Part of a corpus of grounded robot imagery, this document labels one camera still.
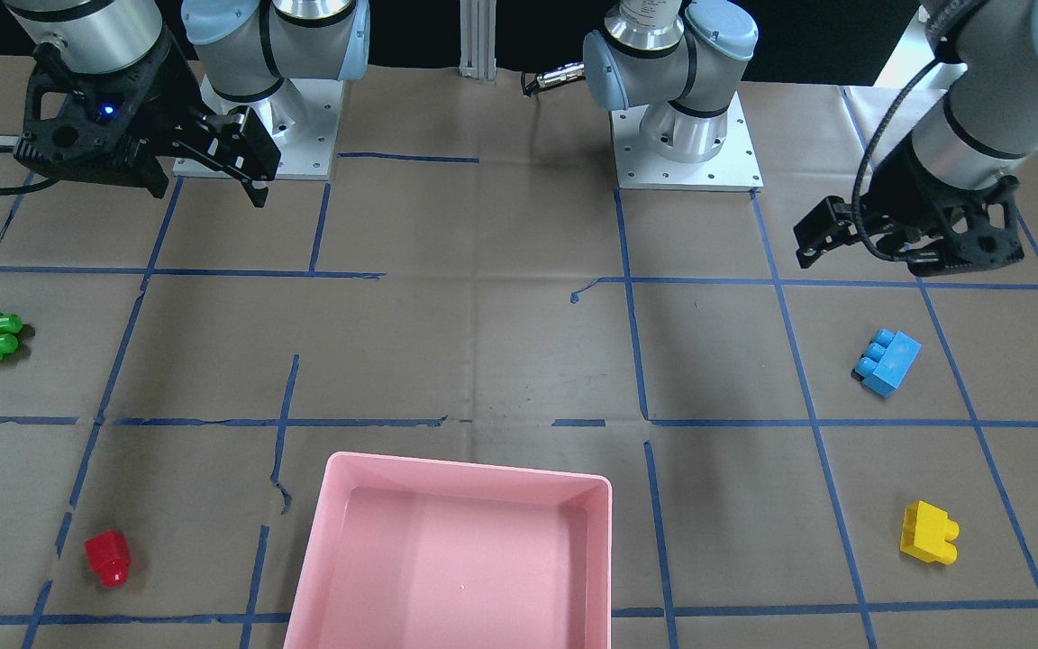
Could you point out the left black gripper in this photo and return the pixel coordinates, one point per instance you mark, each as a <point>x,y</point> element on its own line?
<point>908,187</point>

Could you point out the aluminium frame post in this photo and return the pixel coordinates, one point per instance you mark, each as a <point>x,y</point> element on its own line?
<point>477,40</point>

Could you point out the pink plastic box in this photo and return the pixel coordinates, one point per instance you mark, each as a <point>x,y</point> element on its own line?
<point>421,553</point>

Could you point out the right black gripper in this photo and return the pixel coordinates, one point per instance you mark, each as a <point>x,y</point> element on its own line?
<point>161,102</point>

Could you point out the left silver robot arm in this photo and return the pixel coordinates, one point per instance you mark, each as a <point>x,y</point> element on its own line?
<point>971,114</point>

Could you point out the brown paper table cover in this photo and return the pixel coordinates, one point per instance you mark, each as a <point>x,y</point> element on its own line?
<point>470,284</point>

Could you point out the yellow toy block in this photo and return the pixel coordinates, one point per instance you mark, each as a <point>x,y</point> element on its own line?
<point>928,534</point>

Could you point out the blue toy block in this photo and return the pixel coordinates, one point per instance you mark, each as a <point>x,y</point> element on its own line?
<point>885,362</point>

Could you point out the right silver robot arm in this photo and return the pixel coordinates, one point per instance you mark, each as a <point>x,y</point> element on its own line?
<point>254,52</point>

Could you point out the red toy block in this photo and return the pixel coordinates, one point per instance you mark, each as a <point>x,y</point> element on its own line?
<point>109,558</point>

